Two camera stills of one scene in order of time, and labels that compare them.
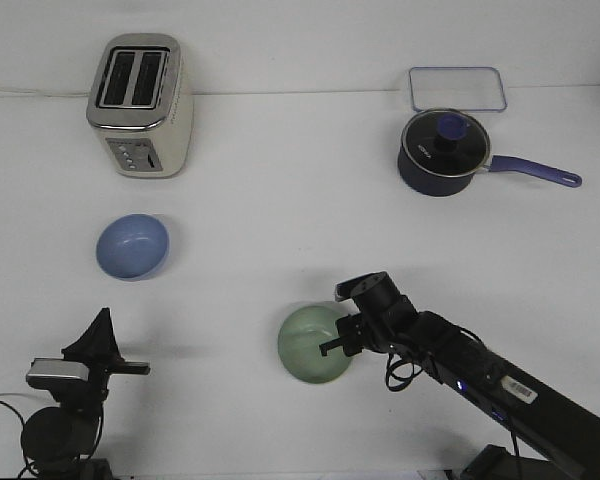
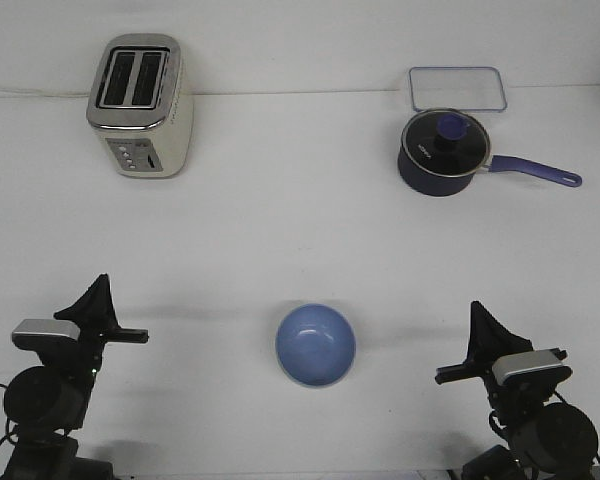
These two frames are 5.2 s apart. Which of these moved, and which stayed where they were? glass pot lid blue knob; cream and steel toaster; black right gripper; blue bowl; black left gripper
Moved: black right gripper; black left gripper; blue bowl
Stayed: cream and steel toaster; glass pot lid blue knob
